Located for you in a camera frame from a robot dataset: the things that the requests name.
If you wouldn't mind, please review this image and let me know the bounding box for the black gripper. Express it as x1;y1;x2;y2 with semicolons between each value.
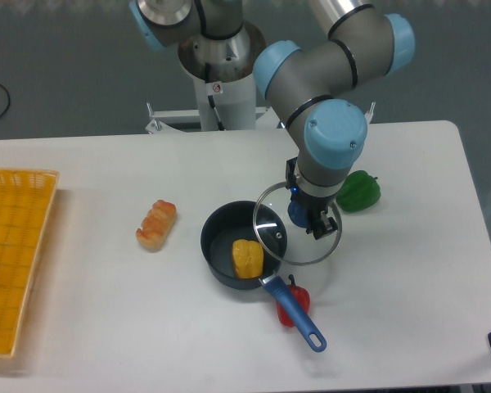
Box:
286;158;337;239

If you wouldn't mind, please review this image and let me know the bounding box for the glass pot lid blue knob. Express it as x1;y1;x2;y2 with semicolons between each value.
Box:
253;183;342;266

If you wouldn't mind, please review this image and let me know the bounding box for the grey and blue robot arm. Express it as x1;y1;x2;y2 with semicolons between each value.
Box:
129;1;415;239

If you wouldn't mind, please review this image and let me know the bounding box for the green bell pepper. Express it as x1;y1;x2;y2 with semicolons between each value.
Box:
336;170;381;213

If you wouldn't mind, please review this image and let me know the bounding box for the red bell pepper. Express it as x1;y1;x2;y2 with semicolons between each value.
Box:
275;274;312;329

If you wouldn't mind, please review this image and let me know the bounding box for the yellow bell pepper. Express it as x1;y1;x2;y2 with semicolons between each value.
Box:
232;239;264;279

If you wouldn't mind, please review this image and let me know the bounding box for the orange shrimp sushi toy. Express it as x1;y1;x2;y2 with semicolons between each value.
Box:
135;200;177;251

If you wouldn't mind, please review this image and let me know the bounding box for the yellow woven basket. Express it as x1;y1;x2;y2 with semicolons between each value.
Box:
0;168;60;359

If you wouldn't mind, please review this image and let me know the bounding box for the dark pot with blue handle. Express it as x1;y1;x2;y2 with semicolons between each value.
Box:
200;201;327;352

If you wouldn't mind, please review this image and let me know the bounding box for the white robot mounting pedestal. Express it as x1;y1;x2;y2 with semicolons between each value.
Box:
146;21;267;134

